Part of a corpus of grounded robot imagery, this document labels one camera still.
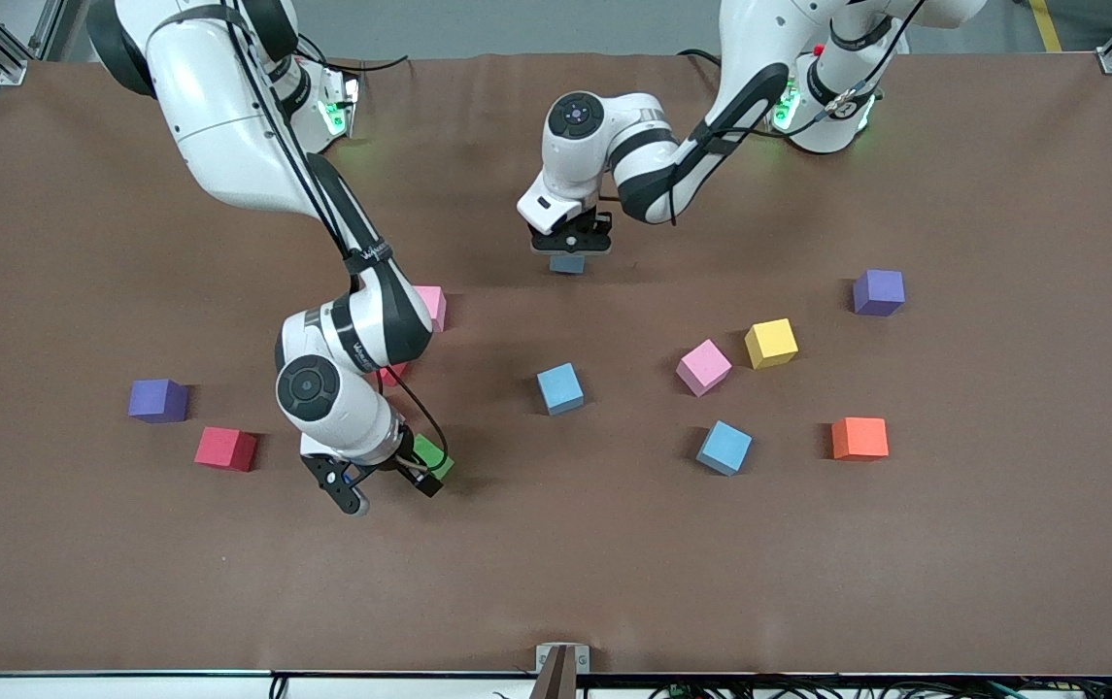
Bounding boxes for black cable along right arm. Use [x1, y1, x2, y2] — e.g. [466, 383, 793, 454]
[221, 0, 451, 467]

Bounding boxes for yellow foam cube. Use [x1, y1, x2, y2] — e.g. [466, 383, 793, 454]
[745, 317, 799, 371]

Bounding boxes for arm wrist camera box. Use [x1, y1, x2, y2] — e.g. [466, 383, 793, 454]
[528, 233, 613, 256]
[301, 451, 369, 516]

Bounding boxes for green foam cube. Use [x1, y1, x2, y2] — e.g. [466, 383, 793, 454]
[413, 433, 455, 483]

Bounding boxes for left arm wrist camera box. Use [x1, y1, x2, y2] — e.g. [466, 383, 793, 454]
[528, 233, 613, 256]

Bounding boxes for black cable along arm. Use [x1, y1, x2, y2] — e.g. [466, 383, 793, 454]
[221, 0, 451, 467]
[604, 0, 930, 226]

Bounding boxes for black cable at right base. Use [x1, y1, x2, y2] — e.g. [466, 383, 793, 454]
[298, 34, 411, 75]

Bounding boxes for pink foam cube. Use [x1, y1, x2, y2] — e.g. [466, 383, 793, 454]
[676, 338, 733, 398]
[415, 285, 448, 333]

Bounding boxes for purple foam cube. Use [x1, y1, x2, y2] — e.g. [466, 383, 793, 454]
[127, 378, 189, 424]
[853, 269, 906, 317]

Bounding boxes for orange foam cube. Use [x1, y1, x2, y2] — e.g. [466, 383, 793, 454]
[830, 416, 890, 461]

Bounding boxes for metal bracket with brown post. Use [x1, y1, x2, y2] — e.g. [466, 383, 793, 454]
[535, 643, 591, 699]

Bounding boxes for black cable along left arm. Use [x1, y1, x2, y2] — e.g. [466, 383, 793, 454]
[604, 0, 930, 226]

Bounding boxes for light blue foam cube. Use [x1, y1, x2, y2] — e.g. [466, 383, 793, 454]
[695, 419, 753, 477]
[536, 362, 586, 416]

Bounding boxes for right arm wrist camera box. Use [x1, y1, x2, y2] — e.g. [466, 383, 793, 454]
[301, 451, 369, 516]

